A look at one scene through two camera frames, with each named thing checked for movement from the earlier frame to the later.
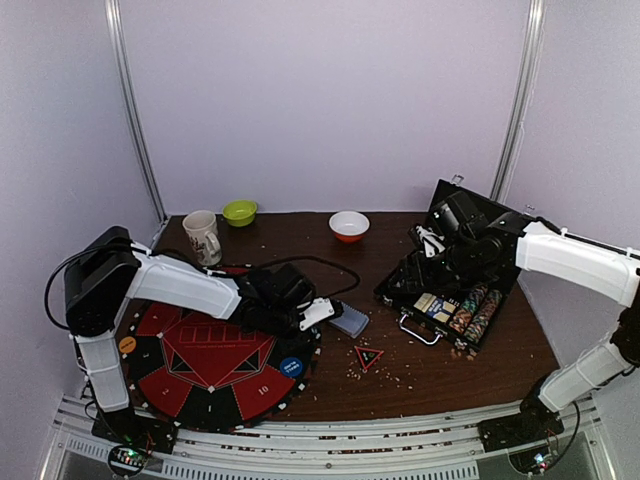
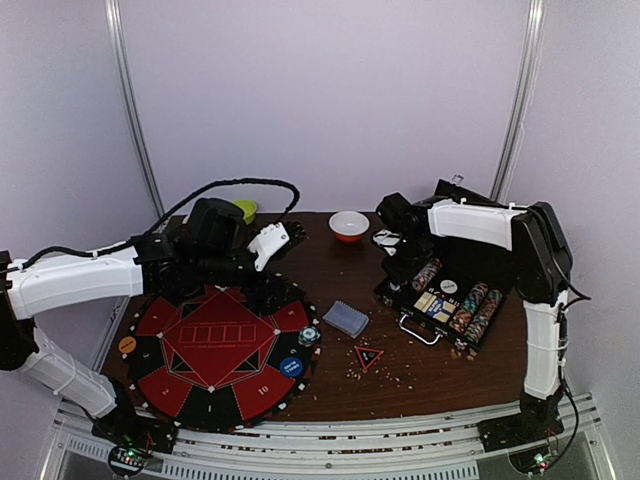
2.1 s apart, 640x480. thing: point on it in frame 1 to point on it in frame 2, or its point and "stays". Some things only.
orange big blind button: (127, 344) stays
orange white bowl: (349, 226) stays
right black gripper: (417, 259) to (400, 270)
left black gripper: (291, 346) to (255, 296)
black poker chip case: (453, 279) stays
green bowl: (240, 213) stays
